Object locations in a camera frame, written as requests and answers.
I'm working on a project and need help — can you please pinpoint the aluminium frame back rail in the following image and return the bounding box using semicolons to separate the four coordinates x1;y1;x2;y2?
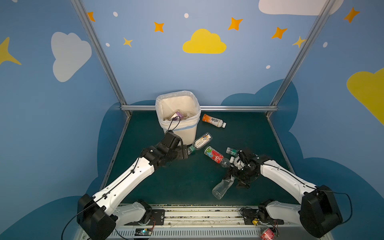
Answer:
121;105;278;112

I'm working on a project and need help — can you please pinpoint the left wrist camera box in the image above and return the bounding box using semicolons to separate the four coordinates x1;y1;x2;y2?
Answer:
161;131;182;149

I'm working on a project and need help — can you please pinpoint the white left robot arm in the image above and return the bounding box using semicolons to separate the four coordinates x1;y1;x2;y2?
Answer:
76;144;188;240

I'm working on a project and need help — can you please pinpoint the orange white label bottle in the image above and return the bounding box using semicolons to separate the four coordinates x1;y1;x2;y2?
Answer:
230;157;245;170

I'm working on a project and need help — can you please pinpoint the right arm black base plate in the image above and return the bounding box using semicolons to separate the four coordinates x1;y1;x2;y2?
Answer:
239;207;284;225

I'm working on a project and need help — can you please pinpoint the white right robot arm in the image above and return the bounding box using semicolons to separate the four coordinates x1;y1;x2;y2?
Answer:
228;152;344;238

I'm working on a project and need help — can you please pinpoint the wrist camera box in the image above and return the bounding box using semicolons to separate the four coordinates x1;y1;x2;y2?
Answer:
161;131;182;149
238;148;256;165

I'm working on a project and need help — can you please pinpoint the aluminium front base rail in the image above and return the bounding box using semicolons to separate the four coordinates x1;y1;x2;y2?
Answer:
73;203;331;240

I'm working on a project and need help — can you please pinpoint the white ribbed plastic bin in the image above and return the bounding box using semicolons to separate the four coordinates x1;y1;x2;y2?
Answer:
155;90;202;146

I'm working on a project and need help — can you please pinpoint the aluminium upright post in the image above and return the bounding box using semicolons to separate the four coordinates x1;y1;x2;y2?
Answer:
266;0;337;119
71;0;127;107

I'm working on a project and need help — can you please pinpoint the green circuit board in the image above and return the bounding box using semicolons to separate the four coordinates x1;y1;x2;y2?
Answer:
134;229;152;237

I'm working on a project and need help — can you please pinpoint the crane label clear bottle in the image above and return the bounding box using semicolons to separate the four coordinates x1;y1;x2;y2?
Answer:
188;133;213;155

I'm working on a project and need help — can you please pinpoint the aluminium right upright post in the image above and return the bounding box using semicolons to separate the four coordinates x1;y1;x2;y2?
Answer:
266;0;337;119

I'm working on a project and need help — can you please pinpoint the aluminium left upright post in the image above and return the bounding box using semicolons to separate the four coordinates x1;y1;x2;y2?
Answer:
71;0;127;107

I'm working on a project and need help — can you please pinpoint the clear green cap water bottle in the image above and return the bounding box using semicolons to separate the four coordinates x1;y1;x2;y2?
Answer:
226;147;239;157

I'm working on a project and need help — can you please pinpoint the red green label soda bottle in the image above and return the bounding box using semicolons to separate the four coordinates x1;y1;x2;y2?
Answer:
204;146;232;168

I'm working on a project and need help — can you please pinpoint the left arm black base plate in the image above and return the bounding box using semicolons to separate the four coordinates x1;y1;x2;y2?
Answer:
125;209;165;226

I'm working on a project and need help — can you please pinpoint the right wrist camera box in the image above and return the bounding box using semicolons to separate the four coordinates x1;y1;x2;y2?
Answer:
238;148;256;165

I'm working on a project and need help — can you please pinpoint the grape juice purple label bottle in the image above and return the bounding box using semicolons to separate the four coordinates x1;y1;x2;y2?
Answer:
170;111;184;121

